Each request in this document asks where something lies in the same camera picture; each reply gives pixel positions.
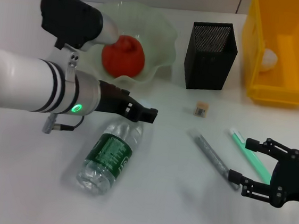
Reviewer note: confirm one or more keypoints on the red tomato-like fruit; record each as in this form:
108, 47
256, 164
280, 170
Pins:
125, 58

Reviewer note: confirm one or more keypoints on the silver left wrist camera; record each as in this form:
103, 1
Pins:
68, 20

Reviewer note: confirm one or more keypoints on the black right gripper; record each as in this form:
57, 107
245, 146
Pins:
294, 180

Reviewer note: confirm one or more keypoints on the mint green pen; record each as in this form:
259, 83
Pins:
242, 143

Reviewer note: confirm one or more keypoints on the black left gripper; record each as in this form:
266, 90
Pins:
113, 100

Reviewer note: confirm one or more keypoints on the green wavy glass fruit plate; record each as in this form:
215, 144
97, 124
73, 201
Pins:
157, 38

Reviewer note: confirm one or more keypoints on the black mesh pen holder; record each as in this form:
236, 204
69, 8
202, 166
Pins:
207, 67

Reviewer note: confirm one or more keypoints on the yellow plastic bin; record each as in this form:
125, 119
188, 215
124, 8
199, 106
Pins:
289, 84

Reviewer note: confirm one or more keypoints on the white paper ball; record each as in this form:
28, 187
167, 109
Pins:
269, 60

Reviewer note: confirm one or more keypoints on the grey pen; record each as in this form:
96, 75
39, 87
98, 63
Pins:
212, 153

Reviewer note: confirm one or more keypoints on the clear green-label water bottle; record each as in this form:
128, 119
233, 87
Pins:
107, 155

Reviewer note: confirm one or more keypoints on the small tan eraser block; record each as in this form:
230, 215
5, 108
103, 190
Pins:
201, 109

